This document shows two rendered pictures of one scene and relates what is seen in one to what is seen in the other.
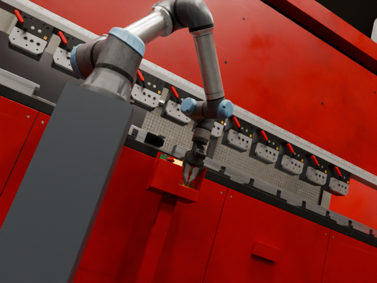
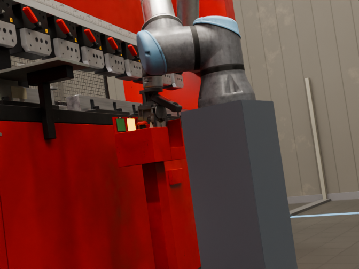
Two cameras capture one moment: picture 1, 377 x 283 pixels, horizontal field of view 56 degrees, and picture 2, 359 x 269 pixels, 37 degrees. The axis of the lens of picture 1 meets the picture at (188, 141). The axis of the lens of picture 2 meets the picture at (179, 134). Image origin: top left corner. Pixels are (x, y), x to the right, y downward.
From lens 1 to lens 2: 142 cm
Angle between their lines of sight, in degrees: 50
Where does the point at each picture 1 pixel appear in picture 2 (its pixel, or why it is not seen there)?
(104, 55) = (228, 55)
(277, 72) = not seen: outside the picture
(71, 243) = (290, 240)
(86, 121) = (261, 133)
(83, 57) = (180, 55)
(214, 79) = not seen: hidden behind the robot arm
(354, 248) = not seen: hidden behind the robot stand
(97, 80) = (242, 85)
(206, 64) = (194, 10)
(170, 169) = (161, 135)
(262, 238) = (170, 164)
